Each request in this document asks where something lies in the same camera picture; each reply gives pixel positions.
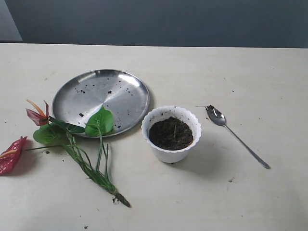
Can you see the steel spoon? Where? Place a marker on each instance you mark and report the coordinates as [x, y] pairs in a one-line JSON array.
[[219, 119]]

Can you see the artificial red anthurium plant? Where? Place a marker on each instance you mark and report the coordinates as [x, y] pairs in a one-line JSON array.
[[53, 132]]

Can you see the white scalloped plastic pot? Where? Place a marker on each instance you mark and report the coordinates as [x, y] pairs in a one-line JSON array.
[[163, 113]]

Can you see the dark soil in pot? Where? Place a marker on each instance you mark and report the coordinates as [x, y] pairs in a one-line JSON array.
[[171, 134]]

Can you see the round steel plate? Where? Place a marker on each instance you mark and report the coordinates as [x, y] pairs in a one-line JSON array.
[[121, 93]]

